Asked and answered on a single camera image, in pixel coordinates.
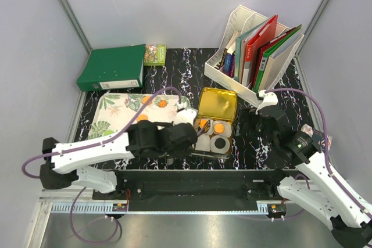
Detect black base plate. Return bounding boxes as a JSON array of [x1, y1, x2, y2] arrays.
[[92, 168, 299, 213]]

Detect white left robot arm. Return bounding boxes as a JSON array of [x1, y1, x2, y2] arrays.
[[40, 120, 210, 199]]

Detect orange round cookie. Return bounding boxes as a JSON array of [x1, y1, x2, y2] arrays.
[[142, 96, 152, 105], [137, 114, 148, 122], [213, 123, 225, 134]]

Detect green round cookie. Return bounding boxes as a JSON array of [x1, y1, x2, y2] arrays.
[[103, 130, 114, 136]]

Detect floral rectangular tray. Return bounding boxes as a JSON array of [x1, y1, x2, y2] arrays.
[[88, 93, 178, 139]]

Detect green ring binder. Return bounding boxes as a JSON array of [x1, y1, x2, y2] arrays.
[[77, 44, 145, 92]]

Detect orange flower cookie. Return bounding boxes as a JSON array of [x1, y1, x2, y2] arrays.
[[158, 99, 168, 108]]

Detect red folder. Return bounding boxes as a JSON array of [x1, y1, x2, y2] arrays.
[[241, 15, 278, 87]]

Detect floral pink pouch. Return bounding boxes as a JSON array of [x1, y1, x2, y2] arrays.
[[301, 124, 326, 152]]

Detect teal folder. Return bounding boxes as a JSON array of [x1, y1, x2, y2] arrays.
[[234, 20, 266, 82]]

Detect white file organizer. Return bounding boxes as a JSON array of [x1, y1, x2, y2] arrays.
[[203, 5, 305, 107]]

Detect green folder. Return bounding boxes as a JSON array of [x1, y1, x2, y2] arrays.
[[252, 24, 302, 93]]

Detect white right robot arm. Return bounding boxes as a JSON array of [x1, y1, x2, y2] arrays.
[[238, 106, 371, 247]]

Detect green card box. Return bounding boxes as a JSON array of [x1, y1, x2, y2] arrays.
[[144, 44, 166, 66]]

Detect beige folder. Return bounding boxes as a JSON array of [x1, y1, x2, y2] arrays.
[[259, 32, 304, 90]]

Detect black round cookie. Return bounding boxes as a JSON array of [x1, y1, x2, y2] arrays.
[[214, 138, 226, 149]]

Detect orange fish cookie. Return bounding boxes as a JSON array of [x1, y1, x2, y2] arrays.
[[199, 119, 207, 128]]

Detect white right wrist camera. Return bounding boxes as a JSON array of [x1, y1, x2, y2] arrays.
[[256, 90, 278, 114]]

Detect blue book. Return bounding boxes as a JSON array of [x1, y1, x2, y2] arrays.
[[223, 53, 235, 78]]

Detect gold cookie tin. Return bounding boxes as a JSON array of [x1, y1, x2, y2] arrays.
[[192, 88, 238, 160]]

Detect grey slotted cable duct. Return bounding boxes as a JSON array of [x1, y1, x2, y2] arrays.
[[51, 192, 268, 215]]

